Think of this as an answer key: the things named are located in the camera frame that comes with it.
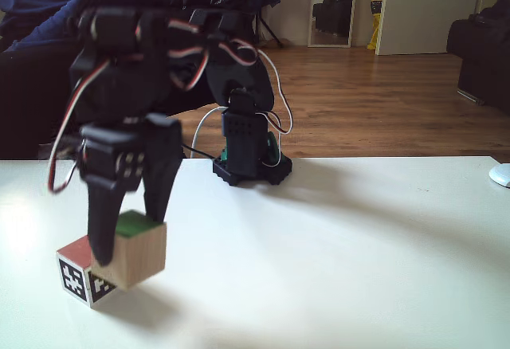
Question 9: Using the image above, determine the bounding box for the wooden cube with green face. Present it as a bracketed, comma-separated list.
[90, 210, 167, 291]

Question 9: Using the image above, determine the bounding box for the cube with black-white markers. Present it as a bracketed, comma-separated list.
[56, 235, 120, 309]

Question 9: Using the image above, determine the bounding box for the black stand leg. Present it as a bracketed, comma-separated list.
[257, 8, 284, 49]

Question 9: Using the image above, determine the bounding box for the white-framed standing mirror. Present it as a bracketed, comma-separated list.
[307, 0, 359, 49]

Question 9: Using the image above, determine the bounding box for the yellow bag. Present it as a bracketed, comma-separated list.
[366, 0, 386, 51]

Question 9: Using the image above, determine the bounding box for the white door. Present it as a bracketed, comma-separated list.
[374, 0, 507, 56]

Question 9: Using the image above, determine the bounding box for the black sofa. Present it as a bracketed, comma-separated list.
[445, 0, 510, 115]

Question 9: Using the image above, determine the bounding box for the white computer mouse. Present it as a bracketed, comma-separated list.
[488, 162, 510, 189]

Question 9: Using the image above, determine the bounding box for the thick white cable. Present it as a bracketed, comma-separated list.
[190, 105, 230, 159]

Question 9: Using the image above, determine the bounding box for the red white black servo cable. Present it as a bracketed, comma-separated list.
[47, 57, 120, 195]

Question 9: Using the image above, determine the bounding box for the thin white cable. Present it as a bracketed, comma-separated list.
[254, 45, 294, 135]

